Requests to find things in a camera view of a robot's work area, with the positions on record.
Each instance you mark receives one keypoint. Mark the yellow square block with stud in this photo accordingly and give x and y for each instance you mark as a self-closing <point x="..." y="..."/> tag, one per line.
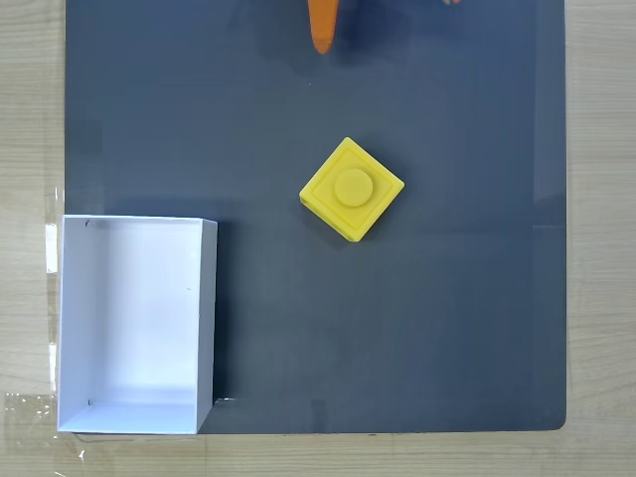
<point x="353" y="188"/>

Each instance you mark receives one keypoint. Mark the white open cardboard box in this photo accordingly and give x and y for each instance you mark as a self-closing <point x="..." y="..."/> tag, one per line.
<point x="139" y="323"/>

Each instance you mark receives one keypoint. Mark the dark grey textured mat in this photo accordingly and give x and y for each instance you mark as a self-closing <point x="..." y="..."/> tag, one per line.
<point x="447" y="298"/>

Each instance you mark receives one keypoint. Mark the clear tape strip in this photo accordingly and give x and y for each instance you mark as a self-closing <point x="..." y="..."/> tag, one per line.
<point x="58" y="204"/>

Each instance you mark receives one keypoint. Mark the pale tape tab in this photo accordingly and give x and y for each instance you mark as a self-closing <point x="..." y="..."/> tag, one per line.
<point x="51" y="248"/>
<point x="53" y="367"/>

